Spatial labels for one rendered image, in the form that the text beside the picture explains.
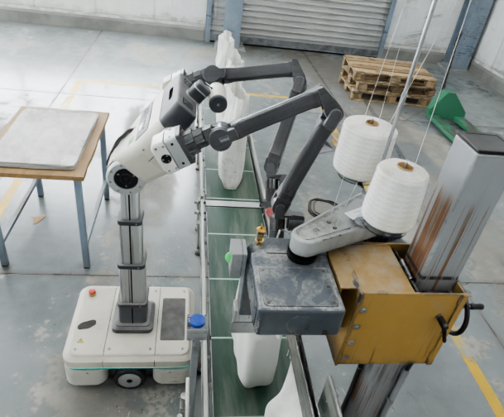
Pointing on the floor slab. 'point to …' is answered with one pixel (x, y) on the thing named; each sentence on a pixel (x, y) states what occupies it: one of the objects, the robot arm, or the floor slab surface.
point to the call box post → (193, 372)
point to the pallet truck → (448, 107)
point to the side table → (42, 185)
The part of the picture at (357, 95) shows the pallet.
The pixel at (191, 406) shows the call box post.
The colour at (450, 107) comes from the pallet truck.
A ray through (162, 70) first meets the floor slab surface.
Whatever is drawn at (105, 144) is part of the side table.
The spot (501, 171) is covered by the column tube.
